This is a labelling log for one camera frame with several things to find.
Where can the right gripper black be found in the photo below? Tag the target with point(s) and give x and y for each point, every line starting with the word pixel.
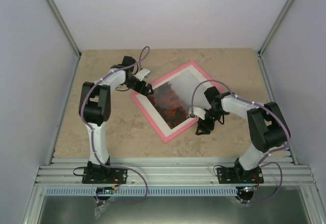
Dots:
pixel 205 126

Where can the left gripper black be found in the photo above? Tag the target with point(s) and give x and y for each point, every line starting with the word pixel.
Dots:
pixel 140 89

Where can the white mat board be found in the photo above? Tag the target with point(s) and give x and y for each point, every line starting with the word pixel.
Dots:
pixel 158 117

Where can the photo print red black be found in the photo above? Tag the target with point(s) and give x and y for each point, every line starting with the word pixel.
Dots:
pixel 174 95

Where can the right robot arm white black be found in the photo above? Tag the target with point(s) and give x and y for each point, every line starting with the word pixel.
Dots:
pixel 267 127

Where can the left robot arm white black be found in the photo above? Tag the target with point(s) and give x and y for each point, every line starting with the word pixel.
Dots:
pixel 95 104

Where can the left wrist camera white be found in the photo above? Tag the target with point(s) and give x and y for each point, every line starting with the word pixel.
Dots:
pixel 142 74

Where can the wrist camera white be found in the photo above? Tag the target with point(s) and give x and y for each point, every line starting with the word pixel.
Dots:
pixel 197 112
pixel 142 74

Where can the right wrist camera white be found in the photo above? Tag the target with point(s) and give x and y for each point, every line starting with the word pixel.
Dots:
pixel 197 112

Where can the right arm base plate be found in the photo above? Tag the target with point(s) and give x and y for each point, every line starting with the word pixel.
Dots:
pixel 229 175

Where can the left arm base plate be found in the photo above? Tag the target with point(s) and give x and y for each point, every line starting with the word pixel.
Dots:
pixel 105 176

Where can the aluminium rail base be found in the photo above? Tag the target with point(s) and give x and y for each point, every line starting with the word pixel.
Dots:
pixel 174 171

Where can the blue slotted cable duct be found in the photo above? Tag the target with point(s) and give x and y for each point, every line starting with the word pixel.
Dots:
pixel 138 191

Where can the left aluminium corner post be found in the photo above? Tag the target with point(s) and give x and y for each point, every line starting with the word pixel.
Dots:
pixel 57 15

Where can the aluminium corner post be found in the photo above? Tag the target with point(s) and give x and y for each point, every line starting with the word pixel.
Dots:
pixel 275 27
pixel 57 15

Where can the right aluminium corner post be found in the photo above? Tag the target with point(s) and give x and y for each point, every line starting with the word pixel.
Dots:
pixel 275 27

